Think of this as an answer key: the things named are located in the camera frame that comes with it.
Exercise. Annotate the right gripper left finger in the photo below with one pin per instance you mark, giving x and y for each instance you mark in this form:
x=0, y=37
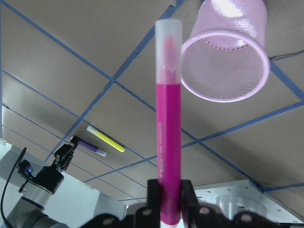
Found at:
x=146, y=216

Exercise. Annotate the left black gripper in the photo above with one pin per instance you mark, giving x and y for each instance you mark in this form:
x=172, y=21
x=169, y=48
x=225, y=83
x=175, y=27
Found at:
x=48, y=177

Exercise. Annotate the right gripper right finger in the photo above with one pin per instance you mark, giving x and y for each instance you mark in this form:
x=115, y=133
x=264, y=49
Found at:
x=197, y=214

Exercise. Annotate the purple pen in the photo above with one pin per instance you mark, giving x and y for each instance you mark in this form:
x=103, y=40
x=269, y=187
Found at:
x=92, y=147

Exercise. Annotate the pink pen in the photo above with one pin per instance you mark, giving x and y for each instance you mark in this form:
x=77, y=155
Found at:
x=168, y=36

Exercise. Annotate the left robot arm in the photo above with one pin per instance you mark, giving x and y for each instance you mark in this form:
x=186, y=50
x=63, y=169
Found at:
x=37, y=190

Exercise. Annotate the pink mesh cup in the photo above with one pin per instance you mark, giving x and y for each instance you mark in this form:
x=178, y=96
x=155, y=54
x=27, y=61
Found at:
x=224, y=59

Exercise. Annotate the yellow pen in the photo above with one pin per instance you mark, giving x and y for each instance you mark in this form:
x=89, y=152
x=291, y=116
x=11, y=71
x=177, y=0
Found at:
x=105, y=138

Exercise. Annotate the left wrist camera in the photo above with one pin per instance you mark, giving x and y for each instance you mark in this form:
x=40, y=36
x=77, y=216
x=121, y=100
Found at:
x=24, y=167

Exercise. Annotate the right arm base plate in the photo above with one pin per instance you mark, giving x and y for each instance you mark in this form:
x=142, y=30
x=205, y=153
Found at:
x=238, y=196

